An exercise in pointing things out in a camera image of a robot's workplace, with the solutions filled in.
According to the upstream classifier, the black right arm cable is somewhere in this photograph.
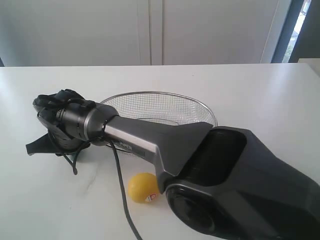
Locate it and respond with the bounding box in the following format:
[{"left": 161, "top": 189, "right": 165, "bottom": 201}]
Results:
[{"left": 54, "top": 129, "right": 141, "bottom": 240}]

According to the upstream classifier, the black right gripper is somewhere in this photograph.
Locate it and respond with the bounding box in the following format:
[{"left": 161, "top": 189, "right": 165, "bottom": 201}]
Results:
[{"left": 25, "top": 89, "right": 90, "bottom": 156}]

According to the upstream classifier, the oval wire mesh basket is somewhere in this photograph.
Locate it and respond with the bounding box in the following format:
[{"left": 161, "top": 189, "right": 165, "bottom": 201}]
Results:
[{"left": 99, "top": 90, "right": 218, "bottom": 154}]

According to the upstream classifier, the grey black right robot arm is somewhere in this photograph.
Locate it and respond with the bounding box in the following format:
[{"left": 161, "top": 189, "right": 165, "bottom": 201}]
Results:
[{"left": 26, "top": 89, "right": 320, "bottom": 240}]

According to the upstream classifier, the yellow lemon with sticker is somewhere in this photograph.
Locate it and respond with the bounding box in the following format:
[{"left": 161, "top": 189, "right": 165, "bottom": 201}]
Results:
[{"left": 127, "top": 172, "right": 160, "bottom": 204}]

